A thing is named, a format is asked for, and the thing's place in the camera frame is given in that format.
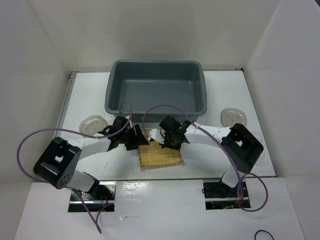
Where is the bamboo mat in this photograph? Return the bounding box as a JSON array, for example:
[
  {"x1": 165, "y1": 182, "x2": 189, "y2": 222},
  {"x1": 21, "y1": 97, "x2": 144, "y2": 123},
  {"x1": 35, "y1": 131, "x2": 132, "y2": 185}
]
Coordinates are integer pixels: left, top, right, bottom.
[{"x1": 138, "y1": 141, "x2": 184, "y2": 170}]

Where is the black cable loop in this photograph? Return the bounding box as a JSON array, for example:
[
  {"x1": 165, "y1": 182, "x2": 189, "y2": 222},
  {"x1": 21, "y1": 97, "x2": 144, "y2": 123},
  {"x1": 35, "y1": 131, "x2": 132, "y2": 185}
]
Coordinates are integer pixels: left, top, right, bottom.
[{"x1": 254, "y1": 229, "x2": 275, "y2": 240}]

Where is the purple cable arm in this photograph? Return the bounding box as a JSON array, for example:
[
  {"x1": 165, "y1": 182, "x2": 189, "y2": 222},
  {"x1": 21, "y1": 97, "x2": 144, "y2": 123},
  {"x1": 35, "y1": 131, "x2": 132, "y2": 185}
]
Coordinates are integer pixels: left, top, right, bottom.
[
  {"x1": 16, "y1": 101, "x2": 134, "y2": 235},
  {"x1": 141, "y1": 104, "x2": 270, "y2": 213}
]

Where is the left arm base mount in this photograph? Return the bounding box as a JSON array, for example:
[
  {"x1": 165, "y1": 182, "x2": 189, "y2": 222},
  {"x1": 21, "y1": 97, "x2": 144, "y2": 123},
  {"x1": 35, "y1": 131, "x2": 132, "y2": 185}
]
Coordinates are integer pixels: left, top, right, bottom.
[{"x1": 68, "y1": 181, "x2": 117, "y2": 213}]

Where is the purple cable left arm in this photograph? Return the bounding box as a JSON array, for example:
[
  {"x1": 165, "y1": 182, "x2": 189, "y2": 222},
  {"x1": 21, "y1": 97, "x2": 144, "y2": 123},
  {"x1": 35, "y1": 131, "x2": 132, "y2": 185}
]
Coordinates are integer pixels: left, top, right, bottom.
[{"x1": 16, "y1": 101, "x2": 134, "y2": 235}]

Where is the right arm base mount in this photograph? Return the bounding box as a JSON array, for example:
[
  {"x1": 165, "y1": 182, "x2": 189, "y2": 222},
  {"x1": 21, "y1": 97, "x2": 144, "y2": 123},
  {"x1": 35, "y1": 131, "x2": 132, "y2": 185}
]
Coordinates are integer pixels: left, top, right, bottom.
[{"x1": 201, "y1": 179, "x2": 251, "y2": 210}]

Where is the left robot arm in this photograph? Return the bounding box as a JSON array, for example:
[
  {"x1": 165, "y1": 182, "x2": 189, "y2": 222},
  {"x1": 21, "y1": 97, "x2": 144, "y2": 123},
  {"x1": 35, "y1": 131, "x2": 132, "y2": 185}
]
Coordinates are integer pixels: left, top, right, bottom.
[{"x1": 33, "y1": 116, "x2": 149, "y2": 200}]

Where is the clear plate right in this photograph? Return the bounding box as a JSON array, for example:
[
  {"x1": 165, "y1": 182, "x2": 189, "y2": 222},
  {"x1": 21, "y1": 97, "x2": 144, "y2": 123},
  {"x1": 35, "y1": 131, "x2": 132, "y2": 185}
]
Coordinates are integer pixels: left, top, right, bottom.
[{"x1": 220, "y1": 107, "x2": 247, "y2": 127}]

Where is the clear plastic cup near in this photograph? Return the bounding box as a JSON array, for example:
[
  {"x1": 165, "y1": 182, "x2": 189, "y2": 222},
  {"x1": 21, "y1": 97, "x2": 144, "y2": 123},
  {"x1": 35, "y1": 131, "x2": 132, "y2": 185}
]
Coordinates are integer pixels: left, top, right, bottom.
[{"x1": 254, "y1": 152, "x2": 265, "y2": 168}]

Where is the grey plastic bin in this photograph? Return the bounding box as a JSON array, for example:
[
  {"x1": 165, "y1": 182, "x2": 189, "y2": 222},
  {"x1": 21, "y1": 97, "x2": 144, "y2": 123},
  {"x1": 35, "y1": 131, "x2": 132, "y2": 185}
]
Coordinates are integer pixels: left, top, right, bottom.
[{"x1": 104, "y1": 60, "x2": 208, "y2": 119}]

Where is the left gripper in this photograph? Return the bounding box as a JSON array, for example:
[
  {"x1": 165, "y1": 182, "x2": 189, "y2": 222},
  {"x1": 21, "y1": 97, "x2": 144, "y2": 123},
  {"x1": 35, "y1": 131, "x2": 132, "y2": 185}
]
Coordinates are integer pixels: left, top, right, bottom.
[{"x1": 119, "y1": 124, "x2": 150, "y2": 151}]

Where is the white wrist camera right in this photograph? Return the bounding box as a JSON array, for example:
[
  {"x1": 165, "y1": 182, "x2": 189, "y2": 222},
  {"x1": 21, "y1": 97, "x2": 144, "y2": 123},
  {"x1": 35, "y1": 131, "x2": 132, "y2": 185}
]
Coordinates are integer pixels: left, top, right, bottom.
[{"x1": 148, "y1": 128, "x2": 165, "y2": 145}]

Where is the clear plate left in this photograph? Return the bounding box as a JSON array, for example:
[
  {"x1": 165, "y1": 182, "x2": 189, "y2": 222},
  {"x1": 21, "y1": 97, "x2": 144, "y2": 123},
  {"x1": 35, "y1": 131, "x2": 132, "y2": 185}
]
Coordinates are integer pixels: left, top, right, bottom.
[{"x1": 79, "y1": 115, "x2": 108, "y2": 136}]

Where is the clear plate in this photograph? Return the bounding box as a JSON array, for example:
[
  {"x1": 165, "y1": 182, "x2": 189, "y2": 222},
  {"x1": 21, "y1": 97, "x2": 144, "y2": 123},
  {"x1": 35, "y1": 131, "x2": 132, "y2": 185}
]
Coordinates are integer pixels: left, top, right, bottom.
[
  {"x1": 220, "y1": 107, "x2": 247, "y2": 127},
  {"x1": 79, "y1": 115, "x2": 108, "y2": 136}
]

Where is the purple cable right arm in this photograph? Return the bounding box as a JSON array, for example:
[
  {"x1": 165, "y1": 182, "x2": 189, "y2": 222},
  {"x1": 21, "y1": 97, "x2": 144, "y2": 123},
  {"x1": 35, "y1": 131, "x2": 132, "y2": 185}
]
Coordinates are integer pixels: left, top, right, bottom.
[{"x1": 141, "y1": 104, "x2": 270, "y2": 213}]

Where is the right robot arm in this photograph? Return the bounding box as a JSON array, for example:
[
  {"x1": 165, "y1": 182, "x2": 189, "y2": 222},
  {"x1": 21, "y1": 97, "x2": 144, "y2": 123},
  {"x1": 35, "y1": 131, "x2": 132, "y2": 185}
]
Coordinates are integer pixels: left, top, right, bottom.
[{"x1": 159, "y1": 116, "x2": 264, "y2": 197}]

